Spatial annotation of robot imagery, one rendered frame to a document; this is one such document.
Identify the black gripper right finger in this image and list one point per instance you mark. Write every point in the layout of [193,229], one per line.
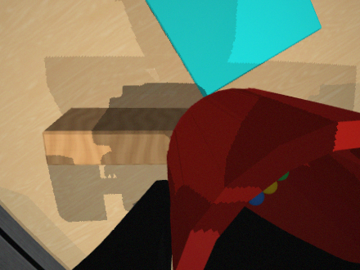
[252,243]

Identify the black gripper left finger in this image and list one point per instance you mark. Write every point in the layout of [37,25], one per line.
[142,239]

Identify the green marble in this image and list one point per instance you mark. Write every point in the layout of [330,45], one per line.
[283,177]

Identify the red cup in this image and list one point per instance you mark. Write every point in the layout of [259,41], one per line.
[231,145]

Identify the yellow marble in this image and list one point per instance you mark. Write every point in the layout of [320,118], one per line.
[271,189]

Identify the brown wooden plank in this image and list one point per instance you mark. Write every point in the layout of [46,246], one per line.
[111,136]

